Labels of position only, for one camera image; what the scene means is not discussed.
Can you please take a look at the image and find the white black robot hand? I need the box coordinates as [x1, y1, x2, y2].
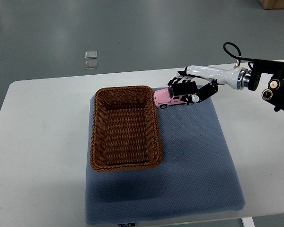
[168, 65, 251, 104]

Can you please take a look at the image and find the pink toy car black roof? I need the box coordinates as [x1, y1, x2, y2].
[153, 82, 200, 109]

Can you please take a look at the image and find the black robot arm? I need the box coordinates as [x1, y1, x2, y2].
[239, 58, 284, 112]

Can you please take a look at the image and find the brown wicker basket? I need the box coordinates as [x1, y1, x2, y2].
[90, 86, 163, 172]

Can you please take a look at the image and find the wooden box corner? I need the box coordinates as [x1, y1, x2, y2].
[259, 0, 284, 9]

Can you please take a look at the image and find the blue-grey cushion mat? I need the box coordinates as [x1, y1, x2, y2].
[85, 99, 245, 225]

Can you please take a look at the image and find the white table leg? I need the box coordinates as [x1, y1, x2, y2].
[241, 217, 255, 227]

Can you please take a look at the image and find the upper metal floor plate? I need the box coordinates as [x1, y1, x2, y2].
[85, 51, 98, 59]

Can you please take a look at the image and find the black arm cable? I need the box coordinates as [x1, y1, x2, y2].
[222, 42, 254, 68]

